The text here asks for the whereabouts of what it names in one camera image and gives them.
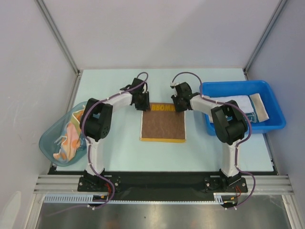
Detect peach orange patterned towel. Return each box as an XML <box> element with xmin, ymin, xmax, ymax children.
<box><xmin>53</xmin><ymin>107</ymin><xmax>86</xmax><ymax>164</ymax></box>

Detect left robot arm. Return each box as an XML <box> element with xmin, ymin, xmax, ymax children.
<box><xmin>80</xmin><ymin>77</ymin><xmax>150</xmax><ymax>191</ymax></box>

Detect aluminium front rail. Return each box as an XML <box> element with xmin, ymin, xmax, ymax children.
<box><xmin>33</xmin><ymin>175</ymin><xmax>294</xmax><ymax>195</ymax></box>

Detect right aluminium frame post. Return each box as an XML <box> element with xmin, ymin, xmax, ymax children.
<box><xmin>243</xmin><ymin>0</ymin><xmax>288</xmax><ymax>77</ymax></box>

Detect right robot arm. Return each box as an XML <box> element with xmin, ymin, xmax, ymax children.
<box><xmin>171</xmin><ymin>82</ymin><xmax>248</xmax><ymax>192</ymax></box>

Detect white cable duct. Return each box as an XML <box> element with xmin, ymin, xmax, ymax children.
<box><xmin>44</xmin><ymin>192</ymin><xmax>248</xmax><ymax>205</ymax></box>

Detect Doraemon teal beige towel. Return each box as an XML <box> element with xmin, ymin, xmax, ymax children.
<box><xmin>246</xmin><ymin>93</ymin><xmax>270</xmax><ymax>124</ymax></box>

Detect orange brown towel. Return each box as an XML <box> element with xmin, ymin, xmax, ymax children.
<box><xmin>140</xmin><ymin>103</ymin><xmax>186</xmax><ymax>143</ymax></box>

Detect left aluminium frame post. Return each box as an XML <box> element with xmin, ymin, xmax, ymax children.
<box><xmin>34</xmin><ymin>0</ymin><xmax>81</xmax><ymax>76</ymax></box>

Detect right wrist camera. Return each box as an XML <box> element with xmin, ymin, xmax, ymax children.
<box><xmin>170</xmin><ymin>82</ymin><xmax>180</xmax><ymax>88</ymax></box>

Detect lavender white cloth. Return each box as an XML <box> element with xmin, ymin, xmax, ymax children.
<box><xmin>210</xmin><ymin>95</ymin><xmax>254</xmax><ymax>114</ymax></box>

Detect blue plastic bin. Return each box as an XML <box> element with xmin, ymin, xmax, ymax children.
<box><xmin>203</xmin><ymin>80</ymin><xmax>286</xmax><ymax>134</ymax></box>

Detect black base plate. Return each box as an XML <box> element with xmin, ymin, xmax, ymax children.
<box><xmin>48</xmin><ymin>167</ymin><xmax>276</xmax><ymax>202</ymax></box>

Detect aluminium frame post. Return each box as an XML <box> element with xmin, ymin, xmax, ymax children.
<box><xmin>243</xmin><ymin>0</ymin><xmax>288</xmax><ymax>77</ymax></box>
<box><xmin>34</xmin><ymin>0</ymin><xmax>81</xmax><ymax>76</ymax></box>

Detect teal translucent basket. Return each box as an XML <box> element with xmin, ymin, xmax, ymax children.
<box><xmin>39</xmin><ymin>102</ymin><xmax>87</xmax><ymax>167</ymax></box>

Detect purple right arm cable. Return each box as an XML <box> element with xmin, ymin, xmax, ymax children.
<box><xmin>172</xmin><ymin>72</ymin><xmax>257</xmax><ymax>191</ymax></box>

